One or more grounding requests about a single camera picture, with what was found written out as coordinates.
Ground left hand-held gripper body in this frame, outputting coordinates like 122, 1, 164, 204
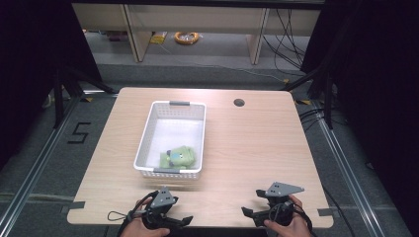
141, 186, 181, 230

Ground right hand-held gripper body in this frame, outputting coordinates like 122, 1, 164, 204
263, 181, 305, 228

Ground green plush toy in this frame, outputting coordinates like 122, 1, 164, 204
159, 145, 198, 171

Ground white perforated plastic basket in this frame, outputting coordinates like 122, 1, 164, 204
132, 100, 208, 181

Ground person's left hand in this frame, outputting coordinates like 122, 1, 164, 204
120, 197, 171, 237

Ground person's right hand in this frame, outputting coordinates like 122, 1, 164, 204
263, 195, 313, 237

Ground black metal stand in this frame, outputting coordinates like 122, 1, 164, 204
280, 62, 334, 130
52, 65, 118, 129

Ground black floor tape mark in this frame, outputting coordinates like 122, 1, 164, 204
67, 121, 92, 145

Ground black curtain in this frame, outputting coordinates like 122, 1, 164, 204
0, 0, 103, 169
300, 0, 419, 231

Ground beige wooden shelf unit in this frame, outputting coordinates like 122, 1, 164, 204
71, 2, 322, 65

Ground yellow packet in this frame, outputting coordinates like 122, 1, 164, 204
149, 31, 168, 45

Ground dark purple object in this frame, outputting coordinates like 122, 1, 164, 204
108, 30, 128, 42

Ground left hand-held gripper cable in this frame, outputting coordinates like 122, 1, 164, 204
107, 197, 152, 237

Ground hand-held gripper cable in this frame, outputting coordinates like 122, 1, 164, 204
107, 197, 152, 237
268, 200, 317, 237

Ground right hand-held gripper cable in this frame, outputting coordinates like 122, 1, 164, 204
268, 200, 317, 237

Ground metal floor rail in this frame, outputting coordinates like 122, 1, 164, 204
314, 102, 383, 237
0, 95, 82, 228

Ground black floor cables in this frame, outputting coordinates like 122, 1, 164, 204
297, 107, 329, 132

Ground white floor cable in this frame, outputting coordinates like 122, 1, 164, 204
157, 42, 288, 83

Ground black hanging cable bundle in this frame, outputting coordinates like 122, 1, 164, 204
261, 8, 309, 71

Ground orange cable coil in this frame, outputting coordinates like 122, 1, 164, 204
173, 31, 201, 45

